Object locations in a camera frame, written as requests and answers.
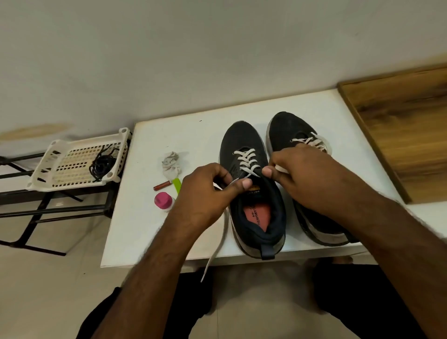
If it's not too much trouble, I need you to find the person's right hand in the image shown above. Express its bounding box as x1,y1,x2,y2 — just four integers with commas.
262,143,381,228

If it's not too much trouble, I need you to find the person's left hand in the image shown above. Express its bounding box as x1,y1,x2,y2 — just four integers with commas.
166,163,253,238

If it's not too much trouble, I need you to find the grey shoelace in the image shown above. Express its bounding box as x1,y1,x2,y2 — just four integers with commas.
274,136,332,176

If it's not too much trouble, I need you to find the dark sneaker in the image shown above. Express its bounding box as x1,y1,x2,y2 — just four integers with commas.
218,120,288,261
266,110,360,247

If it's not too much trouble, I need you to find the black shoelace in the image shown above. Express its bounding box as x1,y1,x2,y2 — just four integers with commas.
88,150,118,183
94,143,124,176

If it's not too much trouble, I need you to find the person's right forearm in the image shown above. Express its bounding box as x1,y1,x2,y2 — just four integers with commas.
352,199,447,339

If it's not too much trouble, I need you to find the person's left forearm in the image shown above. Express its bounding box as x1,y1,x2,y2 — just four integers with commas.
91,222,210,339

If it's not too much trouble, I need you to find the pink capped white bottle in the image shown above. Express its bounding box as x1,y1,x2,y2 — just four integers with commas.
154,191,174,212

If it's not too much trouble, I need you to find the crumpled white paper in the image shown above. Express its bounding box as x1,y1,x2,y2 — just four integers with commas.
161,150,183,181

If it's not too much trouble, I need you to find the wooden board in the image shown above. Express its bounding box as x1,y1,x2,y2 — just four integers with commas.
337,64,447,205

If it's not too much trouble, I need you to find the white perforated plastic tray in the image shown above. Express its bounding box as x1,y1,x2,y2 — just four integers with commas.
27,126,133,193

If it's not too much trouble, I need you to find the black metal rack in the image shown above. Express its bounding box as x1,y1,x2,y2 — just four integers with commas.
0,148,121,257

